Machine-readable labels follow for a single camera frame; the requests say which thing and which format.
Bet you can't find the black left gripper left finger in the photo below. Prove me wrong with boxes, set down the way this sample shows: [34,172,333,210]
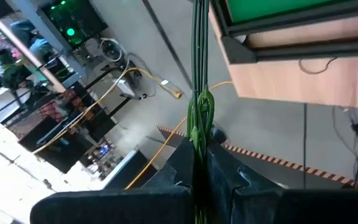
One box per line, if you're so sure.
[29,136,196,224]

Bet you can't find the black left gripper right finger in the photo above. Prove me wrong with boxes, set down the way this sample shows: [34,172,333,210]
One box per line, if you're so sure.
[206,144,358,224]

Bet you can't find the large red flower bunch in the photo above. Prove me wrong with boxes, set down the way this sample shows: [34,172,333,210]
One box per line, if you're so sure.
[186,0,216,224]

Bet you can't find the orange black striped floor tape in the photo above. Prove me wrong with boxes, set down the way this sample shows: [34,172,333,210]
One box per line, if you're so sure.
[156,125,358,190]

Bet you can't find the white power adapter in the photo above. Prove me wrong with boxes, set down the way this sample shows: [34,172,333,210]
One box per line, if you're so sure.
[113,77,136,99]

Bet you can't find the wooden table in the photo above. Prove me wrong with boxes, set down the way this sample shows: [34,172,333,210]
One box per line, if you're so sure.
[208,6,358,110]

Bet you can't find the light wooden beam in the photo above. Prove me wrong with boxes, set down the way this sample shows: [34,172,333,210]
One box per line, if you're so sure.
[0,2,67,94]

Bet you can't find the computer case green lights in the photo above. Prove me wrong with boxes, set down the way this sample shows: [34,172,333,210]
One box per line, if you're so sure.
[42,0,105,47]

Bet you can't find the person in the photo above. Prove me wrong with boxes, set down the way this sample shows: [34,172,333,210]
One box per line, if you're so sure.
[10,19,53,62]

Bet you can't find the yellow extension cord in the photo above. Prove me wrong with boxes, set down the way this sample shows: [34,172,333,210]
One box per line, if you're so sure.
[124,80,235,190]

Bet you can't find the black hanging cable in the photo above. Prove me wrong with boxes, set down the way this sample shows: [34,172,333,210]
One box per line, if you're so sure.
[331,105,358,187]

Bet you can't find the yellow cord with plug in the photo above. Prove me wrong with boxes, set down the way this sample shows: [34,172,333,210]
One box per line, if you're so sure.
[32,67,183,156]

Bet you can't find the black aluminium rig frame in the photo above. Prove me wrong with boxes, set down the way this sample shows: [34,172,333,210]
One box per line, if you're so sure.
[209,0,358,65]

